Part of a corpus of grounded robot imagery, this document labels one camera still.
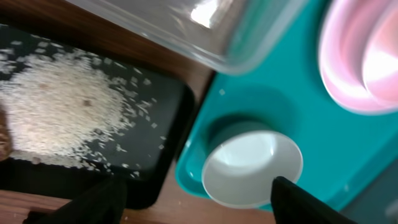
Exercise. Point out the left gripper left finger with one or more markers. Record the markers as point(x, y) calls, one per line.
point(102, 204)

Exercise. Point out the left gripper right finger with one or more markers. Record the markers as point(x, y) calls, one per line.
point(293, 205)

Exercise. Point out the grey bowl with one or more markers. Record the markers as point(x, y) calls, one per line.
point(243, 160)

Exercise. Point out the white rice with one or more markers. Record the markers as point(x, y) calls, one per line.
point(71, 108)

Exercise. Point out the brown food scrap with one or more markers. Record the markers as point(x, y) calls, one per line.
point(6, 140)

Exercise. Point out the black plastic tray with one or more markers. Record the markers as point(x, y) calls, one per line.
point(173, 111)

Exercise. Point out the teal serving tray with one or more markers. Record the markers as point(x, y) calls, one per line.
point(342, 152)

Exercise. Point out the clear plastic bin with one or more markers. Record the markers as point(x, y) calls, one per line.
point(229, 36)

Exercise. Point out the pink plate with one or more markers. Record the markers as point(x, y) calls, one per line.
point(345, 32)

